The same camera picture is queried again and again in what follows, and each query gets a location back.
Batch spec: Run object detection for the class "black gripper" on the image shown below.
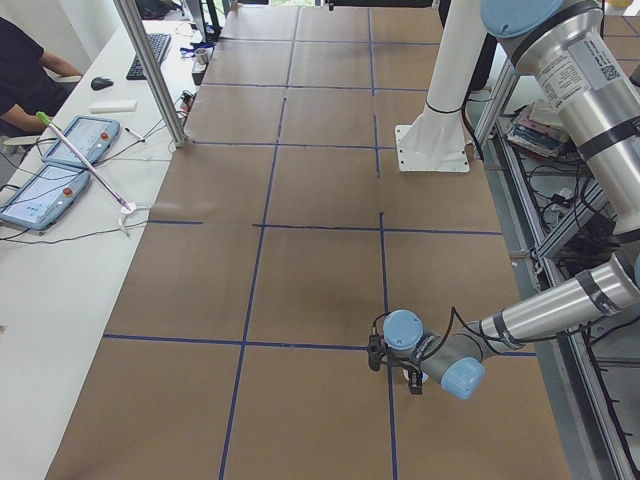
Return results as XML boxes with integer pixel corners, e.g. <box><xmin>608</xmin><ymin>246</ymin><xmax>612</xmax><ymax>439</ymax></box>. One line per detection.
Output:
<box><xmin>406</xmin><ymin>367</ymin><xmax>424</xmax><ymax>395</ymax></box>

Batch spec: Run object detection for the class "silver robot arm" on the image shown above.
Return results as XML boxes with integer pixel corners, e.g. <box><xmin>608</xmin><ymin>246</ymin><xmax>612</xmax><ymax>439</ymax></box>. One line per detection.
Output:
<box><xmin>369</xmin><ymin>1</ymin><xmax>639</xmax><ymax>399</ymax></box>

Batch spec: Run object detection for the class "long vertical blue tape strip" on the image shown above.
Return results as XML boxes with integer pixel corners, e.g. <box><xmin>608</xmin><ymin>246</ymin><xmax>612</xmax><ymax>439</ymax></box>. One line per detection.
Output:
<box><xmin>378</xmin><ymin>211</ymin><xmax>400</xmax><ymax>480</ymax></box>

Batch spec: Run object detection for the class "brown cardboard table cover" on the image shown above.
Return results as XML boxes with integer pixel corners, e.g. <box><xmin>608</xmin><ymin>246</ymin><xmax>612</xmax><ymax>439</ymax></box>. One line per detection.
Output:
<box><xmin>47</xmin><ymin>6</ymin><xmax>570</xmax><ymax>479</ymax></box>

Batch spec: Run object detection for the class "stack of books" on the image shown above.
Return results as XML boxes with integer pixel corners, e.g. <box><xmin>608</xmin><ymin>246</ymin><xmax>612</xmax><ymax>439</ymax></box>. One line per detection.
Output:
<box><xmin>506</xmin><ymin>104</ymin><xmax>570</xmax><ymax>158</ymax></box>

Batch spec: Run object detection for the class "horizontal blue tape strip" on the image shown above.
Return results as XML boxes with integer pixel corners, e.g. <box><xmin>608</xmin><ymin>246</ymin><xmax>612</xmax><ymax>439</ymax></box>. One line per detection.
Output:
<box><xmin>103</xmin><ymin>332</ymin><xmax>537</xmax><ymax>358</ymax></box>

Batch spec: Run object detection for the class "small metal cup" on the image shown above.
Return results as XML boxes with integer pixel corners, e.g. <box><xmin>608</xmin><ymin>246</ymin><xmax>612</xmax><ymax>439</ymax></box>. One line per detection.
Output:
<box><xmin>193</xmin><ymin>48</ymin><xmax>209</xmax><ymax>72</ymax></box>

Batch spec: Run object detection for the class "white rectangular box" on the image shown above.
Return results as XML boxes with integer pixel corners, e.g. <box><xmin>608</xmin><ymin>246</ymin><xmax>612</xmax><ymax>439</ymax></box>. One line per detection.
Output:
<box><xmin>88</xmin><ymin>100</ymin><xmax>138</xmax><ymax>113</ymax></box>

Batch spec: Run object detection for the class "upper teach pendant tablet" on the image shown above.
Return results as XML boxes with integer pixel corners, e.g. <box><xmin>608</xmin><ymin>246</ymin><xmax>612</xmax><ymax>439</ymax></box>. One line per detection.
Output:
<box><xmin>42</xmin><ymin>115</ymin><xmax>121</xmax><ymax>168</ymax></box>

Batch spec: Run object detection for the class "teach pendant tablet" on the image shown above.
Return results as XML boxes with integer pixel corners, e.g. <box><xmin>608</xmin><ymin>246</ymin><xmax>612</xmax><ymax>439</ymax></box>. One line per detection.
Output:
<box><xmin>42</xmin><ymin>115</ymin><xmax>121</xmax><ymax>168</ymax></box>
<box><xmin>1</xmin><ymin>163</ymin><xmax>91</xmax><ymax>231</ymax></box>

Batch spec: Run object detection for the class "lower teach pendant tablet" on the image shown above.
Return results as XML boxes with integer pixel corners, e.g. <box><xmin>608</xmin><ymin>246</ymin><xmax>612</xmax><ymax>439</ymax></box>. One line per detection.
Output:
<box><xmin>1</xmin><ymin>163</ymin><xmax>91</xmax><ymax>231</ymax></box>

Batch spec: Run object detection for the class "black computer keyboard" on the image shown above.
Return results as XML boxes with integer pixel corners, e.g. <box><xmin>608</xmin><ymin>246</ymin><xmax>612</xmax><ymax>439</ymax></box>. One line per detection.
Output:
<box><xmin>125</xmin><ymin>32</ymin><xmax>173</xmax><ymax>82</ymax></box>

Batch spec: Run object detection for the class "black computer mouse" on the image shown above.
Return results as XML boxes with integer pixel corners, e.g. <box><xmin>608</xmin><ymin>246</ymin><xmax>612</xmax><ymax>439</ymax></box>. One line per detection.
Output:
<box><xmin>90</xmin><ymin>76</ymin><xmax>114</xmax><ymax>91</ymax></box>

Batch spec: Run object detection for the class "seated person in black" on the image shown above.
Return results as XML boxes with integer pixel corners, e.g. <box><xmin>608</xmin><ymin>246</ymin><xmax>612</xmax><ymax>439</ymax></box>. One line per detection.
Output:
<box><xmin>1</xmin><ymin>19</ymin><xmax>82</xmax><ymax>137</ymax></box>

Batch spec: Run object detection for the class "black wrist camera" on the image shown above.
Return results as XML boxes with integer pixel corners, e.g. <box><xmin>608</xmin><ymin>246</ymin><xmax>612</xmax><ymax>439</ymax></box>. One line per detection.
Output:
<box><xmin>367</xmin><ymin>333</ymin><xmax>386</xmax><ymax>372</ymax></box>

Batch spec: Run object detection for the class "aluminium side rack frame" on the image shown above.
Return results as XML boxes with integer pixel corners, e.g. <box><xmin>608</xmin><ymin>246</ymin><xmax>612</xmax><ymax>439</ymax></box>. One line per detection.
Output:
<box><xmin>472</xmin><ymin>63</ymin><xmax>639</xmax><ymax>479</ymax></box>

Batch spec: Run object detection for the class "green handled grabber stick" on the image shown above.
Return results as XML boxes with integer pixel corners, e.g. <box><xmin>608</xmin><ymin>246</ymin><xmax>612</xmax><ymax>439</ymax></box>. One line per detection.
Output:
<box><xmin>36</xmin><ymin>111</ymin><xmax>137</xmax><ymax>216</ymax></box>

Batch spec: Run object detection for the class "aluminium frame post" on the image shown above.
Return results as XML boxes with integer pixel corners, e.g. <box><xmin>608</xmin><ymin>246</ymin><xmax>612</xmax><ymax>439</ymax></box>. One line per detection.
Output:
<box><xmin>113</xmin><ymin>0</ymin><xmax>187</xmax><ymax>148</ymax></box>

